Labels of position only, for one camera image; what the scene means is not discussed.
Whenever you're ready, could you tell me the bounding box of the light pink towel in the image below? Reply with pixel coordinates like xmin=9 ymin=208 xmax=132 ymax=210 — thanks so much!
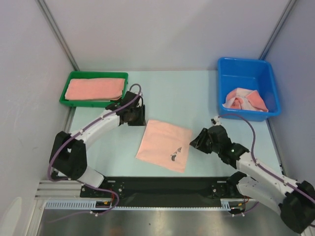
xmin=136 ymin=119 xmax=192 ymax=173

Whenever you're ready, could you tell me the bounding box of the pink white striped towel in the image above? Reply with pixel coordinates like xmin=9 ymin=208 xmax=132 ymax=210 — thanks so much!
xmin=223 ymin=88 xmax=268 ymax=112

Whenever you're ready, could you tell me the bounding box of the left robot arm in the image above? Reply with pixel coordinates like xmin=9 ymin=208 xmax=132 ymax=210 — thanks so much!
xmin=47 ymin=91 xmax=146 ymax=197

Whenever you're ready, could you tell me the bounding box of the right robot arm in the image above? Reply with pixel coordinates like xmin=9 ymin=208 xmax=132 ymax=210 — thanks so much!
xmin=190 ymin=125 xmax=315 ymax=234

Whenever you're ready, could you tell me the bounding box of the blue plastic bin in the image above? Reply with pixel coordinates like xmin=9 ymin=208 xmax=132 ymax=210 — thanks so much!
xmin=217 ymin=58 xmax=282 ymax=121

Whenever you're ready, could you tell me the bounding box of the green plastic tray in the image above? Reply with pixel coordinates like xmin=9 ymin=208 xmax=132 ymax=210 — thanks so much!
xmin=59 ymin=71 xmax=128 ymax=108

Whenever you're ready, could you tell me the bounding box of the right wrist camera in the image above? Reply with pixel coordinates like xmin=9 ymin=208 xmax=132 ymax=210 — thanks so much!
xmin=211 ymin=117 xmax=221 ymax=126

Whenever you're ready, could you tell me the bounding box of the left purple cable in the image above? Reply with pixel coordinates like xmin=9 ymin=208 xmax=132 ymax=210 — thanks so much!
xmin=47 ymin=84 xmax=144 ymax=222

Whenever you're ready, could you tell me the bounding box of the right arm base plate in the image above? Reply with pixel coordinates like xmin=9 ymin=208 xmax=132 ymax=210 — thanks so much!
xmin=210 ymin=181 xmax=248 ymax=199

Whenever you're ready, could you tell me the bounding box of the grey cable duct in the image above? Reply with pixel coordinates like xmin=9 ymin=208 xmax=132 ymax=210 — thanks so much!
xmin=45 ymin=198 xmax=242 ymax=210

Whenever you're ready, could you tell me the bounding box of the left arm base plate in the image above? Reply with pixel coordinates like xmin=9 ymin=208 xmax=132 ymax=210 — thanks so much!
xmin=80 ymin=177 xmax=125 ymax=198

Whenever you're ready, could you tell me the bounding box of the aluminium front rail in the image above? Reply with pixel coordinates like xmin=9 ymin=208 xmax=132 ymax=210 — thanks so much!
xmin=34 ymin=179 xmax=305 ymax=201

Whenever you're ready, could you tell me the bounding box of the left aluminium corner post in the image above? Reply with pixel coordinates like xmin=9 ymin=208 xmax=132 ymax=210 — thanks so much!
xmin=35 ymin=0 xmax=80 ymax=71

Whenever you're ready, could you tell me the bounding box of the aluminium corner post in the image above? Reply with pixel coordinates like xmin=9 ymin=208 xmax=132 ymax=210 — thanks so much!
xmin=258 ymin=0 xmax=298 ymax=60
xmin=35 ymin=0 xmax=80 ymax=71

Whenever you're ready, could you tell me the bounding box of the right aluminium corner post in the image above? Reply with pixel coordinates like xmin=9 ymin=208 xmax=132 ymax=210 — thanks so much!
xmin=258 ymin=0 xmax=298 ymax=60

